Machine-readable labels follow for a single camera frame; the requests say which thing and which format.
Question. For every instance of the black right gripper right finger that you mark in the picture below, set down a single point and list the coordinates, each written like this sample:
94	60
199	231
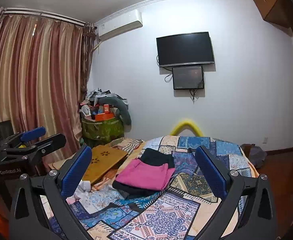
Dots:
258	218

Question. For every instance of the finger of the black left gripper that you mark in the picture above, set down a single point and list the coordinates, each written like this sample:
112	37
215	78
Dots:
41	144
21	140

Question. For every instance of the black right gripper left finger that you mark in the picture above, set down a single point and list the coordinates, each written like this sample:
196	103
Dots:
28	219

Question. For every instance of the pink pants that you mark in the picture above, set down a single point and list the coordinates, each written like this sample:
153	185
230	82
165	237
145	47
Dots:
144	176

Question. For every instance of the blue patchwork bedspread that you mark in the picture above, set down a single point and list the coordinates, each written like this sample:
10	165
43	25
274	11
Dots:
180	211

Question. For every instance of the striped red gold curtain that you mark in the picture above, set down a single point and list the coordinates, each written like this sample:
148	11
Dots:
44	70

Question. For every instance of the grey stuffed toy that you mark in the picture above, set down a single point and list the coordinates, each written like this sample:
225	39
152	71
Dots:
122	109

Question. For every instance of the dark teal folded garment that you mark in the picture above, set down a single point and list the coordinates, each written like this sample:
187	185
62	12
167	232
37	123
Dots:
151	157

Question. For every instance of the yellow pool noodle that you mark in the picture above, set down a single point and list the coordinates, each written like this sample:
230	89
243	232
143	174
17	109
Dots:
189	125

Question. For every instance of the white air conditioner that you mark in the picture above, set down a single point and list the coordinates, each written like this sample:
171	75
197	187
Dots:
119	25

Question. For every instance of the small black wall monitor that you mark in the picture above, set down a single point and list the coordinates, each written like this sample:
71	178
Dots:
187	78

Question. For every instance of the wall mounted black television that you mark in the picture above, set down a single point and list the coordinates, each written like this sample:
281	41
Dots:
185	49

